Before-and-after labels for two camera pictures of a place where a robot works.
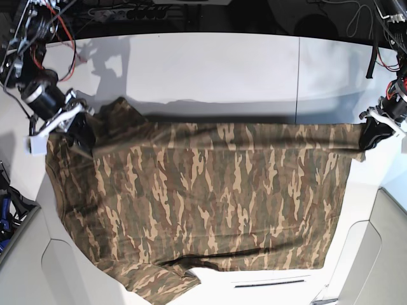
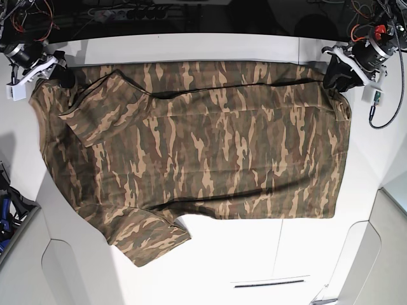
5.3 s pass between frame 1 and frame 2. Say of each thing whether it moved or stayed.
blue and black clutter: stayed
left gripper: moved
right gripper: moved
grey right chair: stayed
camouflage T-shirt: moved
